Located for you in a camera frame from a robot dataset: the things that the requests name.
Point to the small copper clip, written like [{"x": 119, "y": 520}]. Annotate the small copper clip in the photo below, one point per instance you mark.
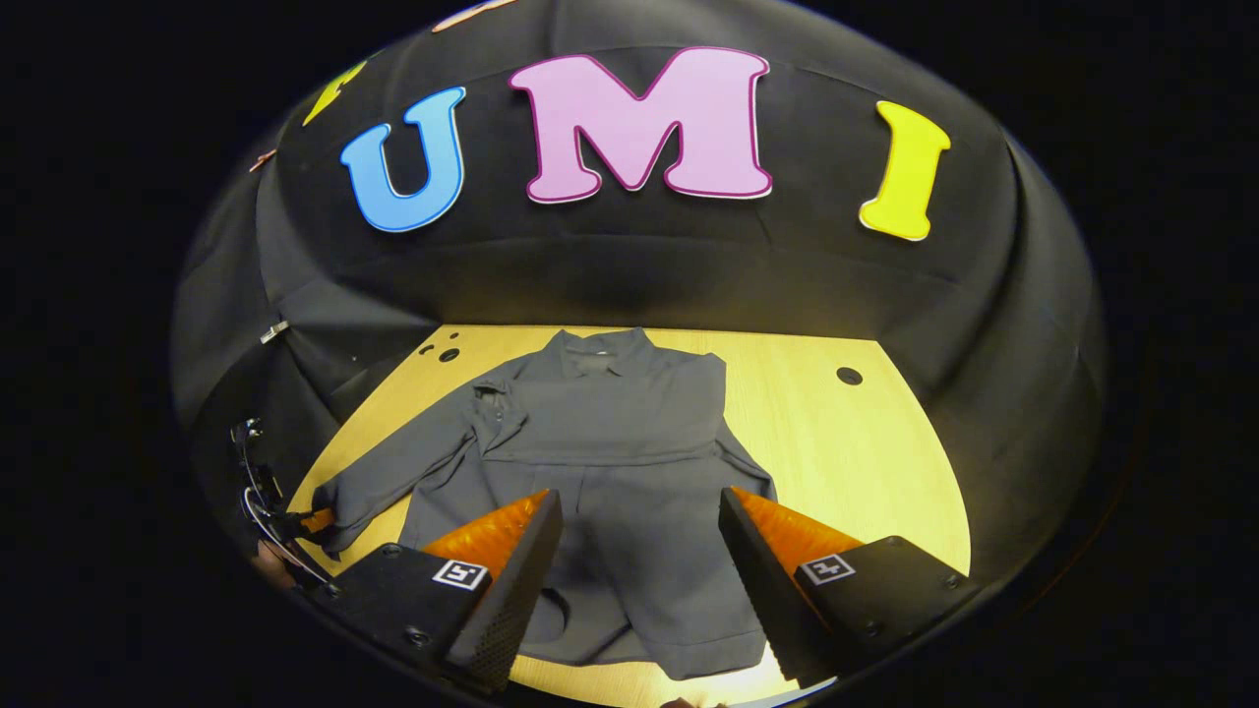
[{"x": 262, "y": 159}]

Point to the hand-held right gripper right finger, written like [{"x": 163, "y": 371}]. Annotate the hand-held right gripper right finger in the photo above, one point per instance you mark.
[{"x": 772, "y": 600}]

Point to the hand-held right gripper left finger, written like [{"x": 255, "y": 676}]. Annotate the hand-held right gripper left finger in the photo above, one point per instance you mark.
[{"x": 511, "y": 600}]

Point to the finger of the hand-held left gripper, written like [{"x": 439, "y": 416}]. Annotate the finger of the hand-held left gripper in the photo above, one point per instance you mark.
[{"x": 317, "y": 521}]

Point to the grey collared shirt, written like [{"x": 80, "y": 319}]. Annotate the grey collared shirt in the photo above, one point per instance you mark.
[{"x": 620, "y": 462}]

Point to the black backdrop cloth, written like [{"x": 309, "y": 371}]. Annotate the black backdrop cloth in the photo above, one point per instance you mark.
[{"x": 689, "y": 275}]

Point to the small silver clip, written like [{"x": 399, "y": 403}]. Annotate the small silver clip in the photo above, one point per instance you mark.
[{"x": 273, "y": 331}]

